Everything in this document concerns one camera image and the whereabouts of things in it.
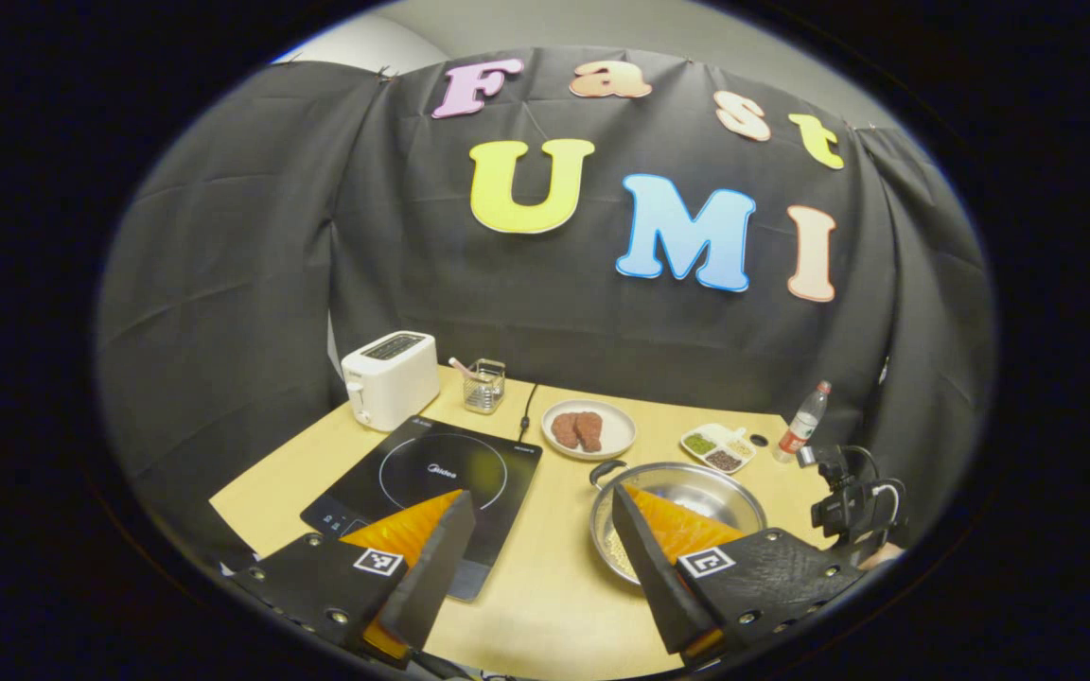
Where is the white toaster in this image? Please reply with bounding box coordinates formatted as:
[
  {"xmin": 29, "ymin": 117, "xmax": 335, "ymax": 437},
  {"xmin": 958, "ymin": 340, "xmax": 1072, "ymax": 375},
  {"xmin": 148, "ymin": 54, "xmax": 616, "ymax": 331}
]
[{"xmin": 341, "ymin": 331, "xmax": 441, "ymax": 433}]

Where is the clear plastic water bottle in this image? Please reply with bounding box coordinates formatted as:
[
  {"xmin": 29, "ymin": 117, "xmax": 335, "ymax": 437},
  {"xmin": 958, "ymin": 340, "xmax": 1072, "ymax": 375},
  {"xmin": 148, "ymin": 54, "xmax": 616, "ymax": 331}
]
[{"xmin": 773, "ymin": 380, "xmax": 833, "ymax": 464}]

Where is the white round plate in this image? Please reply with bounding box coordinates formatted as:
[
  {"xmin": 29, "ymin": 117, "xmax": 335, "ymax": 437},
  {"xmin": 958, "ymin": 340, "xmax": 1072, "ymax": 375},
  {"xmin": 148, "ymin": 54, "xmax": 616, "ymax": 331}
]
[{"xmin": 541, "ymin": 398, "xmax": 638, "ymax": 462}]

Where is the white divided bean dish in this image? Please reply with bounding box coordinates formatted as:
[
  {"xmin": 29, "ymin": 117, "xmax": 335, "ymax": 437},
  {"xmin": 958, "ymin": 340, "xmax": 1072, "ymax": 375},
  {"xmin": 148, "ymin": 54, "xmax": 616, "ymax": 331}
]
[{"xmin": 680, "ymin": 423, "xmax": 757, "ymax": 475}]

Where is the pile of soybeans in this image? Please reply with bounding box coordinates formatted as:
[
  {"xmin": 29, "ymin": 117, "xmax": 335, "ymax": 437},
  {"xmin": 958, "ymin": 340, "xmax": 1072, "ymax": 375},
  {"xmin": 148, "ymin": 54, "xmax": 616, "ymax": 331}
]
[{"xmin": 600, "ymin": 528, "xmax": 642, "ymax": 580}]

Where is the steel pot with black handle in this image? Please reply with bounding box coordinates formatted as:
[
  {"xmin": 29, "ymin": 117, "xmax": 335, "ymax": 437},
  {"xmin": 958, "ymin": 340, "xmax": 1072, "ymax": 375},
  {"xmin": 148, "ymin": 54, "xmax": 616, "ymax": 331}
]
[{"xmin": 589, "ymin": 460, "xmax": 768, "ymax": 587}]

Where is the black induction cooktop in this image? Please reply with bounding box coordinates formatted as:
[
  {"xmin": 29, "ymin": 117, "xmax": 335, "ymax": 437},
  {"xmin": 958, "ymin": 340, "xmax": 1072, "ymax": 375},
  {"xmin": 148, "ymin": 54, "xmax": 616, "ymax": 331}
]
[{"xmin": 300, "ymin": 415, "xmax": 544, "ymax": 602}]

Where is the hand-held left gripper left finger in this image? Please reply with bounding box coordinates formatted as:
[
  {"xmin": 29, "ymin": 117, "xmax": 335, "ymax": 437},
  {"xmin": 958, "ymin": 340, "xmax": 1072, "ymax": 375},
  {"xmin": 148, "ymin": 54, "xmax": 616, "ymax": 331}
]
[{"xmin": 223, "ymin": 489, "xmax": 477, "ymax": 668}]

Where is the wire mesh basket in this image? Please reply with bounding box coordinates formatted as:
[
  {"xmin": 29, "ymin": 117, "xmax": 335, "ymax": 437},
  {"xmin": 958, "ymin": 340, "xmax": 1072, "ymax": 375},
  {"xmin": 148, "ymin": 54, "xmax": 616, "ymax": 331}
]
[{"xmin": 463, "ymin": 358, "xmax": 507, "ymax": 415}]

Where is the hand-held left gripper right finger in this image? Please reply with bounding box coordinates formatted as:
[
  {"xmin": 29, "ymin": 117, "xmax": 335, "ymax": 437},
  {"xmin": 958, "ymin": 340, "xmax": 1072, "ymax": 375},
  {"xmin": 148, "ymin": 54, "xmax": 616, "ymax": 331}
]
[{"xmin": 611, "ymin": 485, "xmax": 872, "ymax": 668}]

